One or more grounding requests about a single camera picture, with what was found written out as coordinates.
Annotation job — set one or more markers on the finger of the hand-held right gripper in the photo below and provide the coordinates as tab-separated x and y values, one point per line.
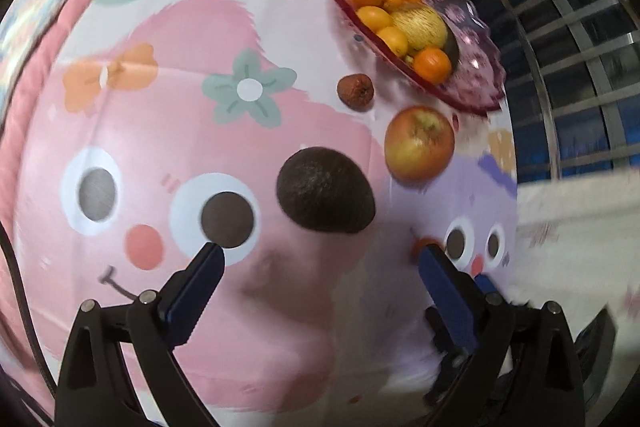
485	284
447	372

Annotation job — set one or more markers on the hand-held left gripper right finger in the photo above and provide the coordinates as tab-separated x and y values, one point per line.
447	297

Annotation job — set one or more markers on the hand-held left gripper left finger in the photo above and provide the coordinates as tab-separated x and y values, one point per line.
197	292

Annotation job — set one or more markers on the red apple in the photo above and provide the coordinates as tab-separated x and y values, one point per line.
420	143

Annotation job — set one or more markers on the dark avocado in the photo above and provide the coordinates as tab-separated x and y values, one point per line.
325	189

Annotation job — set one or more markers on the pink glass bowl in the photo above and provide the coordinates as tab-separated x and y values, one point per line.
470	72

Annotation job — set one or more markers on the small brown dried fruit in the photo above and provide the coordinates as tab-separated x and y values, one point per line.
356	91

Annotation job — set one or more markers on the small orange kumquat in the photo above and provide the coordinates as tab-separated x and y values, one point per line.
393	41
374	18

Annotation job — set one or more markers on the yellow pear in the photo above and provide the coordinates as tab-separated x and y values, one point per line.
422	27

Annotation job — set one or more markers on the white flower print curtain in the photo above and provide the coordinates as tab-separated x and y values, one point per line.
575	227

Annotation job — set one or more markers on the metal window grille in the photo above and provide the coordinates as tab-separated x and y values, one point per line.
565	57

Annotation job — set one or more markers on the cartoon printed tablecloth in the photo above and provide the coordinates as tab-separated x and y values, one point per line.
210	32

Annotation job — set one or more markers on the pink blanket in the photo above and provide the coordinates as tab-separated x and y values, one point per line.
45	72

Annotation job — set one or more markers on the floral quilt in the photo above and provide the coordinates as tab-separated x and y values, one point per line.
30	22

